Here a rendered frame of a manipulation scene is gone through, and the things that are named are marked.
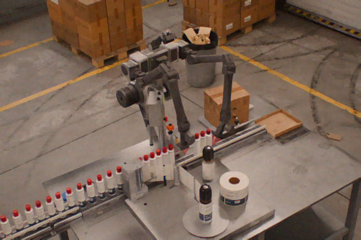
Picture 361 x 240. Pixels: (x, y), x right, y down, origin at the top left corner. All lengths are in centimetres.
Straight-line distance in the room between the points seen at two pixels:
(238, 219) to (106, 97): 337
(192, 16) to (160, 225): 476
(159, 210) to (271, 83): 343
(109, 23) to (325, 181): 402
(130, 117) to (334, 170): 279
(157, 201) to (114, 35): 384
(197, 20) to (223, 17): 53
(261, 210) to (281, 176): 45
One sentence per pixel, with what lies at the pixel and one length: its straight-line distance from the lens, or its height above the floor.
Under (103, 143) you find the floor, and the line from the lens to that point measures 583.
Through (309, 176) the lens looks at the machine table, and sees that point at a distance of 410.
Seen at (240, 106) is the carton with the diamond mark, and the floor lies 103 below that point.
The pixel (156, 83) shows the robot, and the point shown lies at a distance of 438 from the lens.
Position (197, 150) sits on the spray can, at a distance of 408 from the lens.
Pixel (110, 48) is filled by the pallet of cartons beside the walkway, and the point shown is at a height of 20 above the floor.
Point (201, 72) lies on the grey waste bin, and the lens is 653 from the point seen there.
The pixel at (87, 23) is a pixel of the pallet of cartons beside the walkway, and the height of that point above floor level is 63.
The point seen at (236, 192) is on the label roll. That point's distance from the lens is 365.
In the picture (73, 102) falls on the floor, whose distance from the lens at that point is 659.
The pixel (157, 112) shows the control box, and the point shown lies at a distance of 370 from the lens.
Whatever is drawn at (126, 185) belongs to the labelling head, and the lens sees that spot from 375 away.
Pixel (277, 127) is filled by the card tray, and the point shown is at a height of 83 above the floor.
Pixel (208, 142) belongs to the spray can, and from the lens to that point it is 411.
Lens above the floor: 347
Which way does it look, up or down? 35 degrees down
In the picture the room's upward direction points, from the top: 3 degrees counter-clockwise
